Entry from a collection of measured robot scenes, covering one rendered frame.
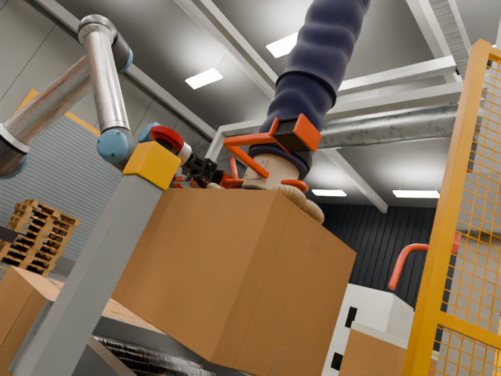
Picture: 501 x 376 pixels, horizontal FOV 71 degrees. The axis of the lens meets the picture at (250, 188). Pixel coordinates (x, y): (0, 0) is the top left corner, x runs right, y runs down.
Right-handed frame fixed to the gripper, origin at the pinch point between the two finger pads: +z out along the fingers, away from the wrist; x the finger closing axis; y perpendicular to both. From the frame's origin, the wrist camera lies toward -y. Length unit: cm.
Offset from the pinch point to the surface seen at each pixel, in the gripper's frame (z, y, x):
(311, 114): -2.8, 38.2, 25.7
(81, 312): -50, 53, -51
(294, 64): -10, 29, 44
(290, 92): -9.4, 31.6, 31.2
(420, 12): 293, -114, 469
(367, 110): 182, -75, 190
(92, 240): -53, 50, -40
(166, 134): -51, 53, -18
